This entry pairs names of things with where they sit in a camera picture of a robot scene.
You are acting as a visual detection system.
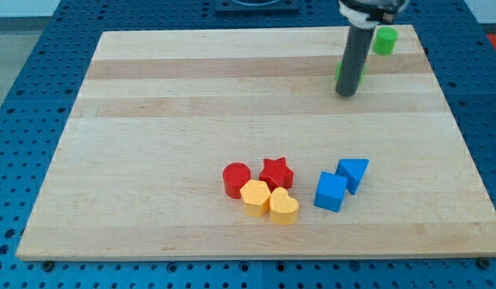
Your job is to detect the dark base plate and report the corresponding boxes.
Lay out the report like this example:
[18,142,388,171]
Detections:
[213,0,301,14]

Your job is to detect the blue triangle block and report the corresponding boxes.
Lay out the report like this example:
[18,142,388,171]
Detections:
[335,158,369,195]

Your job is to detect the blue cube block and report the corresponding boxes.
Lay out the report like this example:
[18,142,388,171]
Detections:
[313,172,347,212]

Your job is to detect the green block behind rod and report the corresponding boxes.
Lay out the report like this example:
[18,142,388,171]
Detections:
[335,61,367,83]

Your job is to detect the green cylinder block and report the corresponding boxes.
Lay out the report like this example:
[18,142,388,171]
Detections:
[372,26,398,56]

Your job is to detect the red cylinder block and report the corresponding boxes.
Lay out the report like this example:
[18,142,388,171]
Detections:
[222,162,251,199]

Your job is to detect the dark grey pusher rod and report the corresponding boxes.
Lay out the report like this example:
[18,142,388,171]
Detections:
[335,25,375,97]

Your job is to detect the wooden board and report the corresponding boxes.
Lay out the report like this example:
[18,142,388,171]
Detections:
[16,25,496,262]

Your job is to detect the yellow hexagon block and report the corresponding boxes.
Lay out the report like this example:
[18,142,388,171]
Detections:
[240,180,271,218]

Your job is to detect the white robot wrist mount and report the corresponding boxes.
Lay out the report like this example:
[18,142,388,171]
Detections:
[339,0,409,29]

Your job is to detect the red star block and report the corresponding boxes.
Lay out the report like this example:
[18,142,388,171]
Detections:
[259,157,294,190]

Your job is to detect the yellow heart block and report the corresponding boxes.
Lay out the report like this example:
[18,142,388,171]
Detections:
[270,187,299,225]

